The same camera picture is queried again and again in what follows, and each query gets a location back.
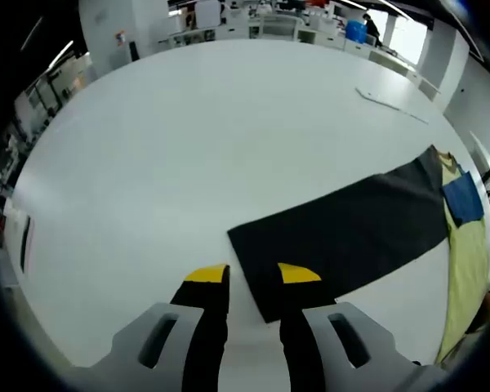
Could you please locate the white square pillar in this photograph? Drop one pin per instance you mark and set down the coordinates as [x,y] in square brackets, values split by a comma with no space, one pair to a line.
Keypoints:
[122,24]
[445,57]

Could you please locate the yellow grey blue garment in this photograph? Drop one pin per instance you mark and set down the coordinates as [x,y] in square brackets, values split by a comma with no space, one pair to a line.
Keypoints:
[351,237]

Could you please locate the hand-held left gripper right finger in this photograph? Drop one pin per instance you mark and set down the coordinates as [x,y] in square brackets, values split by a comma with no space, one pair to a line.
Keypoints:
[322,339]

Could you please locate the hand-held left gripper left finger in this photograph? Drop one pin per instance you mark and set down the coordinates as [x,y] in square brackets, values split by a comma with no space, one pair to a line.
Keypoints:
[204,326]

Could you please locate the white shelf cart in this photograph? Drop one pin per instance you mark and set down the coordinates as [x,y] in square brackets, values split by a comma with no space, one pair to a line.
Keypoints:
[277,26]

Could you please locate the straight ceiling light strip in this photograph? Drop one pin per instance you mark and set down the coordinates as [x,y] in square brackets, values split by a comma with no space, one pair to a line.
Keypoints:
[61,53]

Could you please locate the black rectangular panel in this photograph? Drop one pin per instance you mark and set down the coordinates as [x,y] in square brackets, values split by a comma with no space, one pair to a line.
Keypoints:
[25,245]

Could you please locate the blue plastic bin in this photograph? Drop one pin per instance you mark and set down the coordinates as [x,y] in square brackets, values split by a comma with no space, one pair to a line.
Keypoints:
[356,30]

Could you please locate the black bin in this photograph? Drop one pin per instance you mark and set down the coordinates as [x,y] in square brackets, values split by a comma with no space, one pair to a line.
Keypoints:
[134,51]

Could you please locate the small orange sign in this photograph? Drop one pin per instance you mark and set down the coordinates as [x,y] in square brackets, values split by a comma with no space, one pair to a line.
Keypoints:
[120,38]

